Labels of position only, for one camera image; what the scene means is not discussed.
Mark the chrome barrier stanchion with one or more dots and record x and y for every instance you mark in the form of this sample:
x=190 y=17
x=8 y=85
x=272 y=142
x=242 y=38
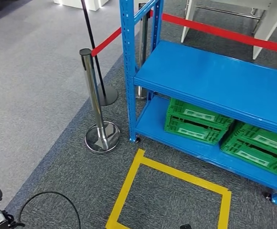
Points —
x=94 y=91
x=143 y=47

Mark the blue metal shelf rack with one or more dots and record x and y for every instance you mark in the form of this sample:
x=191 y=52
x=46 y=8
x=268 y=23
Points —
x=200 y=72

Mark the long red barrier belt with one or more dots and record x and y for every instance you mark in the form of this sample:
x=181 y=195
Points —
x=224 y=33

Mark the white furniture block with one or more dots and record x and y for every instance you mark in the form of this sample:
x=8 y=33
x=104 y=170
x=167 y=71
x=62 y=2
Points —
x=81 y=3

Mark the white desk with steel rail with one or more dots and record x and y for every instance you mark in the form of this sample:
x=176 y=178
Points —
x=269 y=22

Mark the black barrier stanchion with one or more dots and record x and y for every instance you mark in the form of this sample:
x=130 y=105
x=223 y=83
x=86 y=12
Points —
x=107 y=94

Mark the black robot foot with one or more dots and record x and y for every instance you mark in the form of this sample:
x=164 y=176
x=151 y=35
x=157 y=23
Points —
x=185 y=226

